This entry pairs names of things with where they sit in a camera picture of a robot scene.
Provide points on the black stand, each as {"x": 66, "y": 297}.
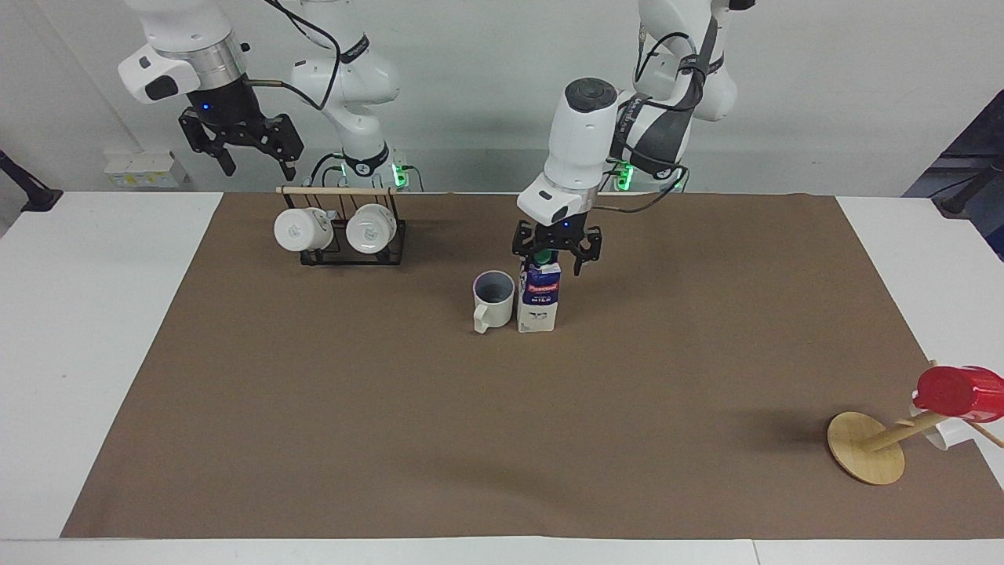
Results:
{"x": 969, "y": 192}
{"x": 31, "y": 192}

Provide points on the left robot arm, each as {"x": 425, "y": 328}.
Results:
{"x": 580, "y": 133}

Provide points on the wooden mug tree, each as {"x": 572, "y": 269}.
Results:
{"x": 863, "y": 447}

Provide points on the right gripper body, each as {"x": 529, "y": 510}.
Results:
{"x": 227, "y": 106}

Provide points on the white and blue milk carton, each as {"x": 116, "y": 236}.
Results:
{"x": 540, "y": 294}

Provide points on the small white cup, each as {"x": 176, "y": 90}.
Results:
{"x": 945, "y": 433}

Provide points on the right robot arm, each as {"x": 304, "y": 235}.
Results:
{"x": 353, "y": 78}

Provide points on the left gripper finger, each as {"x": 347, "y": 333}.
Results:
{"x": 522, "y": 240}
{"x": 590, "y": 245}

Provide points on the red cup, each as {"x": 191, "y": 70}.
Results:
{"x": 961, "y": 392}

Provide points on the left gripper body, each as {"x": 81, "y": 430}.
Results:
{"x": 561, "y": 234}

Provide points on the white power strip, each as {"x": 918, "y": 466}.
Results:
{"x": 145, "y": 169}

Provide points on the white mug with grey inside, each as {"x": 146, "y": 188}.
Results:
{"x": 494, "y": 302}

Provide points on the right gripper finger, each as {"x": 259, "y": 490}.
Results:
{"x": 284, "y": 141}
{"x": 202, "y": 141}

